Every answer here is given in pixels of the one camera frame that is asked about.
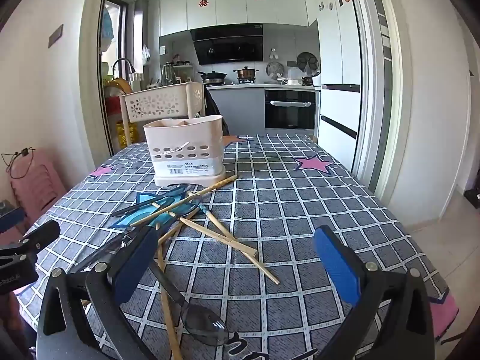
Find white refrigerator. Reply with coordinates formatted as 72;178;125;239
311;0;362;154

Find round dark pan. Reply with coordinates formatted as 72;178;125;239
296;52;321;74

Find cream plastic utensil holder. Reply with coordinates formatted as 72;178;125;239
143;114;227;187

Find grey checked star tablecloth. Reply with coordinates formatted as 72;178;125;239
17;133;460;360

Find blue hanging cloth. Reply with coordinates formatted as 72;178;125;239
101;7;115;51

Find dish rack with dishes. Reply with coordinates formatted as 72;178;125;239
103;77;134;121

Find grey wall switch panel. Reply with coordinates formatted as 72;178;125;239
48;23;64;49

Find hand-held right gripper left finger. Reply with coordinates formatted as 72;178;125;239
37;226;160;360

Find black cord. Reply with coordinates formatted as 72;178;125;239
2;147;36;179

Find pink seat cushion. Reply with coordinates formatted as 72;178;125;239
427;292;460;340

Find dark cloth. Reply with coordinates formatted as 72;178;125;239
204;84;230;137

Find dark kitchen faucet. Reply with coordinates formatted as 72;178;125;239
112;58;136;83

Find copper cooking pot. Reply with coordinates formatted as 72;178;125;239
233;67;260;81

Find dark spoons group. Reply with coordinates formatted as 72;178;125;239
69;229;139;274

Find pink folding chair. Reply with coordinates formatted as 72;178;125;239
9;148;68;218

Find glass kettle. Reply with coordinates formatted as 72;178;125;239
161;63;179;86

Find blue patterned wooden chopstick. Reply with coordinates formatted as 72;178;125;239
187;190;234;244

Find black wok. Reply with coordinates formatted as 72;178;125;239
197;70;228;82

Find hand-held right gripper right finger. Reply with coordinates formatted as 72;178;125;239
314;226;436;360

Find black range hood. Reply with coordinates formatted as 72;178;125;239
189;23;264;66

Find dark metal spoon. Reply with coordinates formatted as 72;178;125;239
146;260;229;347

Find black built-in oven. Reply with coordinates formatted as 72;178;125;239
263;89;317;130

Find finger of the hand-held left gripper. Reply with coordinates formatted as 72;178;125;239
20;219;61;251
0;205;27;233

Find white perforated basket cart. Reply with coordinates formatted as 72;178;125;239
119;82;206;147

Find white upper kitchen cabinets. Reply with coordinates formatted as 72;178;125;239
159;0;310;38

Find round metal steamer rack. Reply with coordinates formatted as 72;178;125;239
265;62;284;81

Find grey kitchen counter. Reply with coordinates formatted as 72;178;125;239
206;84;319;136

